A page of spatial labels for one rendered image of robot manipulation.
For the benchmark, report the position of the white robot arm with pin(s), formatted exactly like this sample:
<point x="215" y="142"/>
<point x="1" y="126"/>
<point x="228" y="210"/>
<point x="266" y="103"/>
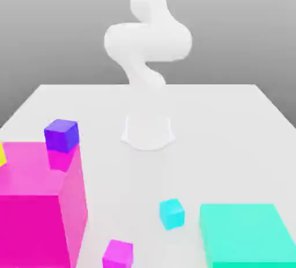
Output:
<point x="148" y="41"/>

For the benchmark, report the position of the small purple cube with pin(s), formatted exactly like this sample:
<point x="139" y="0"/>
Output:
<point x="60" y="135"/>

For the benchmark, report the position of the small cyan cube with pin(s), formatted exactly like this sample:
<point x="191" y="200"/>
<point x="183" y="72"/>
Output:
<point x="172" y="213"/>

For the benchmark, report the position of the small magenta cube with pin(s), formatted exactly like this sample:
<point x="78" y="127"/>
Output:
<point x="59" y="160"/>

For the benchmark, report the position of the small violet cube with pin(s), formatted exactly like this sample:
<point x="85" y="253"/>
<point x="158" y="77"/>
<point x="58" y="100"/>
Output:
<point x="118" y="254"/>

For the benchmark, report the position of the small yellow cube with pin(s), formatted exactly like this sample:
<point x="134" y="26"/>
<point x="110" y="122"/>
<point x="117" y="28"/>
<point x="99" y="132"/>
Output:
<point x="1" y="156"/>

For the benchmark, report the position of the large turquoise box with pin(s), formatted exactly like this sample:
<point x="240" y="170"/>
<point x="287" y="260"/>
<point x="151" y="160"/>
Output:
<point x="247" y="233"/>

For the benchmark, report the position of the large pink box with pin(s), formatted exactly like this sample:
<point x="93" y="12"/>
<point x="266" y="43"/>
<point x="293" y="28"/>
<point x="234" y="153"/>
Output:
<point x="30" y="221"/>

